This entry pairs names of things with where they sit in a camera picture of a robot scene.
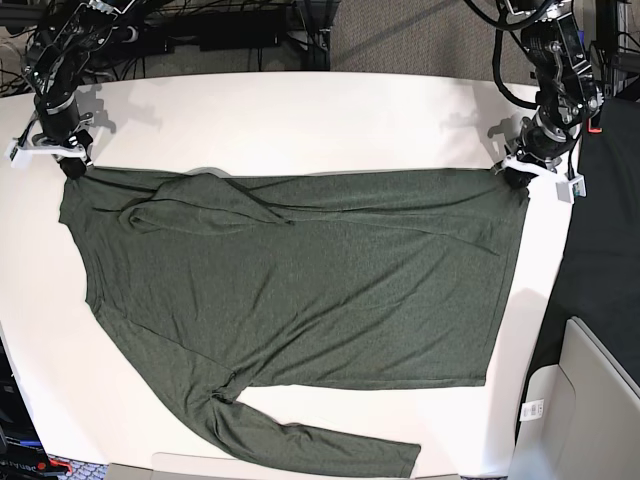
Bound left gripper, white mount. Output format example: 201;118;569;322
492;117;585;204

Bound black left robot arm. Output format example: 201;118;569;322
465;1;604;204

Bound right gripper, white mount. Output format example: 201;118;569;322
5;107;94;180

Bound tangle of black cables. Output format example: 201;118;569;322
0;0;51;99

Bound green long-sleeve T-shirt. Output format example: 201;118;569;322
59;168;529;478

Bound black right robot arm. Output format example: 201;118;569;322
6;1;137;180

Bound red clamp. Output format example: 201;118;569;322
586;112;602;135

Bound beige plastic bin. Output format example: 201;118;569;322
508;317;639;480

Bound black box on floor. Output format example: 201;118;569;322
162;22;285;51

